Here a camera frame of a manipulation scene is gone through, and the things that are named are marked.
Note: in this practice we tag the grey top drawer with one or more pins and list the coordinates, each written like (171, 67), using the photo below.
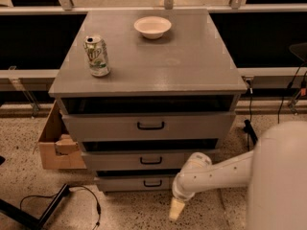
(133, 127)

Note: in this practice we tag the grey middle drawer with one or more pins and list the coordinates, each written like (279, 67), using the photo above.
(140, 160)

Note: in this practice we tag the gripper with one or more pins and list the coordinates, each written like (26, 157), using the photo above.
(181, 194)

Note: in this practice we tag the grey drawer cabinet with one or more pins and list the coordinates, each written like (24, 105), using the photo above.
(186, 71)

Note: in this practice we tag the metal bracket left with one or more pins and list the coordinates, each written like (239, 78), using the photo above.
(18, 85)

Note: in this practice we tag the metal window rail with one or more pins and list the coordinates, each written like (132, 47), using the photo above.
(147, 8)

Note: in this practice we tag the grey drawer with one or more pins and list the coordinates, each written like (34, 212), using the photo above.
(135, 183)
(140, 160)
(133, 127)

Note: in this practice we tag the green soda can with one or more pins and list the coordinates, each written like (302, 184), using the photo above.
(95, 48)

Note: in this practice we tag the grey bottom drawer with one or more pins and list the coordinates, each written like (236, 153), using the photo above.
(135, 183)

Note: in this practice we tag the white paper bowl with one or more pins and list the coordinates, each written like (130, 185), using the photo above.
(152, 27)

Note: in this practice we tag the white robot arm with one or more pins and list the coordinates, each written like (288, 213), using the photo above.
(275, 173)

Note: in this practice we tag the brown cardboard box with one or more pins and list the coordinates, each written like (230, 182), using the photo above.
(57, 149)

